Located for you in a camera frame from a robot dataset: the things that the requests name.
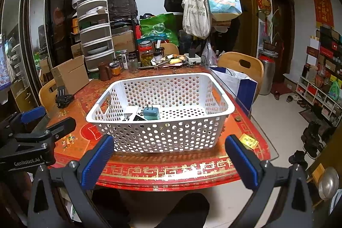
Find glass jar of green olives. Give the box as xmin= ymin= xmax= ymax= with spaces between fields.
xmin=138 ymin=40 xmax=156 ymax=67

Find silver metal canister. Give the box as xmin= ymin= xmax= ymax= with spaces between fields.
xmin=258 ymin=50 xmax=276 ymax=96

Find white fan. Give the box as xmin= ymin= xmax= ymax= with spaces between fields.
xmin=71 ymin=0 xmax=93 ymax=13

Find teal plug charger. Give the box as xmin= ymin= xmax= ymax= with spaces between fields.
xmin=142 ymin=104 xmax=161 ymax=121

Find black bag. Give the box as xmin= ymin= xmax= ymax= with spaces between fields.
xmin=101 ymin=0 xmax=139 ymax=29

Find green shopping bag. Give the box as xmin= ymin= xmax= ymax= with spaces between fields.
xmin=139 ymin=13 xmax=180 ymax=47

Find round red wall decoration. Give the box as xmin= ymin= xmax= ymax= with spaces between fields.
xmin=257 ymin=0 xmax=272 ymax=16

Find brown cardboard box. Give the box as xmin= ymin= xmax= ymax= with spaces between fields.
xmin=112 ymin=30 xmax=136 ymax=54

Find white perforated plastic basket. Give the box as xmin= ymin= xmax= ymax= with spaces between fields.
xmin=85 ymin=74 xmax=236 ymax=154

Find black shoes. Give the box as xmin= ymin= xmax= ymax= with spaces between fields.
xmin=288 ymin=150 xmax=308 ymax=165

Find red wall poster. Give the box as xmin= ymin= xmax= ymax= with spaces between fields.
xmin=311 ymin=0 xmax=335 ymax=29

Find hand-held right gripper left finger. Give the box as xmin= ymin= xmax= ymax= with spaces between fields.
xmin=28 ymin=134 xmax=115 ymax=228

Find white cube shelf with goods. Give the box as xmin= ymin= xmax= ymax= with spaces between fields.
xmin=296 ymin=27 xmax=342 ymax=127

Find wooden chair with handle hole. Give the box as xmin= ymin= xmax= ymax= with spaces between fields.
xmin=217 ymin=52 xmax=264 ymax=100

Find white plug charger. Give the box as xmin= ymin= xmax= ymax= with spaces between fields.
xmin=124 ymin=106 xmax=140 ymax=122

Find metal pot lid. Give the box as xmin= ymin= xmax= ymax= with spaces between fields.
xmin=319 ymin=166 xmax=340 ymax=201

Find yellow card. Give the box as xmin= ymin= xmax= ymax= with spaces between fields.
xmin=239 ymin=134 xmax=259 ymax=150

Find black boots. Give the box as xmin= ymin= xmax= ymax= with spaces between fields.
xmin=301 ymin=121 xmax=324 ymax=159

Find black claw clip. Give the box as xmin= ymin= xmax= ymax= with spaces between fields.
xmin=55 ymin=86 xmax=74 ymax=109

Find dark glass-door cabinet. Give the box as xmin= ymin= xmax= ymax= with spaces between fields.
xmin=0 ymin=0 xmax=81 ymax=118

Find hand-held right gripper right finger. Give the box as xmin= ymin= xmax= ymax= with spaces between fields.
xmin=224 ymin=134 xmax=313 ymax=228

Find clear plastic bag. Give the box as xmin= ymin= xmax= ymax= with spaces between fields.
xmin=200 ymin=39 xmax=218 ymax=67

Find empty glass jar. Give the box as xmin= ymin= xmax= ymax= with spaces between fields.
xmin=128 ymin=53 xmax=140 ymax=74

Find open cardboard box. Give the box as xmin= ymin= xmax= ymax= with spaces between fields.
xmin=50 ymin=55 xmax=90 ymax=95

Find white and blue shopping bag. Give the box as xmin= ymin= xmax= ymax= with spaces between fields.
xmin=209 ymin=67 xmax=258 ymax=114

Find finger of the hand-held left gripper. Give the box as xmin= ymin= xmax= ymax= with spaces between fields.
xmin=0 ymin=106 xmax=47 ymax=138
xmin=12 ymin=117 xmax=77 ymax=144

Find white plastic drawer tower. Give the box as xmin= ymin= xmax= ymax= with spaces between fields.
xmin=77 ymin=0 xmax=116 ymax=77

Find red printed tablecloth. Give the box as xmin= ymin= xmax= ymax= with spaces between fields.
xmin=47 ymin=62 xmax=273 ymax=192

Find printed paper bag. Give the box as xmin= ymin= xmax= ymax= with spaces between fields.
xmin=204 ymin=0 xmax=243 ymax=22

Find beige canvas tote bag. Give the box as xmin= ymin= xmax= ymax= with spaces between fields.
xmin=182 ymin=0 xmax=212 ymax=40

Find potted plant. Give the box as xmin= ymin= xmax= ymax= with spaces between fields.
xmin=262 ymin=8 xmax=282 ymax=51

